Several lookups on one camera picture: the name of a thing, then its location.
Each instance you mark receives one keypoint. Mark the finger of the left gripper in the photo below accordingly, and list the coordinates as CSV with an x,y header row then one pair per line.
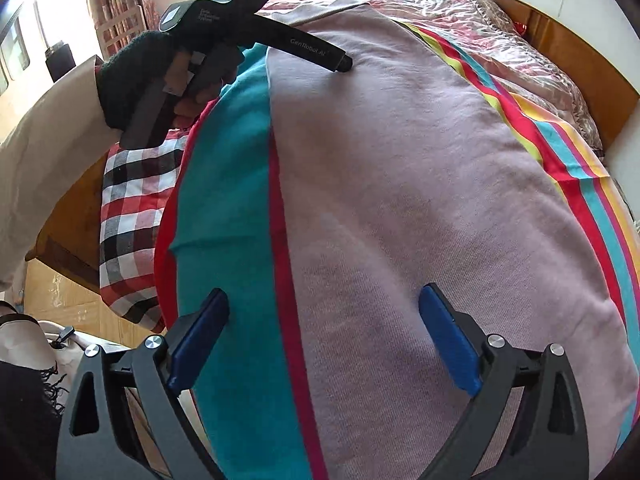
x,y
298,43

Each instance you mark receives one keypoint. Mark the wooden chair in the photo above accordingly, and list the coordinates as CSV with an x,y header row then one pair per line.
x,y
120,31

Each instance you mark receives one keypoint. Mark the black gloved left hand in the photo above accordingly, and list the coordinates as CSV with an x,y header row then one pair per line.
x,y
122,80

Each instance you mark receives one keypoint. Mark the pink patterned quilt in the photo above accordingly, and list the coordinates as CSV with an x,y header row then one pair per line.
x,y
486,33

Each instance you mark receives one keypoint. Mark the red plaid sheet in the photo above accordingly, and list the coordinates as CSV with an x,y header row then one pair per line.
x,y
136,186

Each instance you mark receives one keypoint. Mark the lilac sweatpants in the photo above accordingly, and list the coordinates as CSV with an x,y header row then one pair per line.
x,y
417,167

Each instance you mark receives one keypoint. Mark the beige sleeved left forearm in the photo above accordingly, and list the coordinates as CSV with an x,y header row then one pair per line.
x,y
56,141

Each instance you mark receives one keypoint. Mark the rainbow striped blanket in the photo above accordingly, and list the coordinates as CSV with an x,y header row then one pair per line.
x,y
252,393

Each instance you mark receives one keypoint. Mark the wooden headboard left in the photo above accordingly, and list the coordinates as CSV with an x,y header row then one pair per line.
x,y
610,97

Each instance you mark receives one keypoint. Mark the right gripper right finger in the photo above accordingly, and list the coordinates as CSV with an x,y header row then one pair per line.
x,y
548,438

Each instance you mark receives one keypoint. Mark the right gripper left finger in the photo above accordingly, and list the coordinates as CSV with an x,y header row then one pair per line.
x,y
123,418

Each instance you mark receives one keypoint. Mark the window with bars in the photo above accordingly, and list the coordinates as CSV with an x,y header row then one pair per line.
x,y
14,54

